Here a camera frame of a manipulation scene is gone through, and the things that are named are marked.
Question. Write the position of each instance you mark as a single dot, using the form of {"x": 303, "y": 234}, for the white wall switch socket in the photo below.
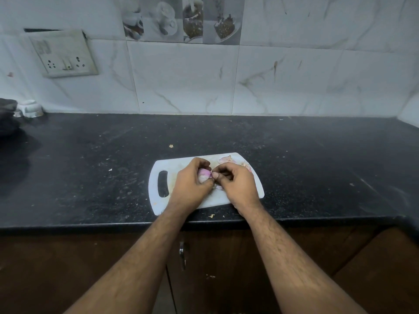
{"x": 62, "y": 52}

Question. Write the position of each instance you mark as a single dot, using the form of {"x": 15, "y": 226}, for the person's left forearm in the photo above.
{"x": 137, "y": 268}

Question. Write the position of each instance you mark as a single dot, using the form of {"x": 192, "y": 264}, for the person's left hand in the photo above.
{"x": 188, "y": 189}

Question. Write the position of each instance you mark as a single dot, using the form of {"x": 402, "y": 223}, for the purple peeled onion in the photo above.
{"x": 205, "y": 174}

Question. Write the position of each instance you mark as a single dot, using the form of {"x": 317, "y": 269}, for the decorative cup picture tile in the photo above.
{"x": 183, "y": 18}

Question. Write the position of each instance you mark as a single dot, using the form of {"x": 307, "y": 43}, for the brown wooden cabinet door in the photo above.
{"x": 222, "y": 271}
{"x": 65, "y": 268}

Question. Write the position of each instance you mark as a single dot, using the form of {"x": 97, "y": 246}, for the person's right forearm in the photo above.
{"x": 291, "y": 264}

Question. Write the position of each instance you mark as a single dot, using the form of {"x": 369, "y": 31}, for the person's right hand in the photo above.
{"x": 238, "y": 189}

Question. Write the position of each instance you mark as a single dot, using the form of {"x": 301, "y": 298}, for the dark cloth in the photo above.
{"x": 8, "y": 116}

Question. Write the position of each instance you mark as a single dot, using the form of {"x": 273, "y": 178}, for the small white bowl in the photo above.
{"x": 30, "y": 108}

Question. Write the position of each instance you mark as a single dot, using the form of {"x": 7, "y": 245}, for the person's left thumb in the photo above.
{"x": 206, "y": 185}

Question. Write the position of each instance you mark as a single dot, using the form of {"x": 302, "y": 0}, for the white plastic cutting board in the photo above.
{"x": 163, "y": 179}

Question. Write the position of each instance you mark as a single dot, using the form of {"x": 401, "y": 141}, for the person's right thumb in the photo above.
{"x": 220, "y": 175}

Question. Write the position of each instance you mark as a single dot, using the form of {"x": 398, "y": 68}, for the onion peel pieces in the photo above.
{"x": 229, "y": 159}

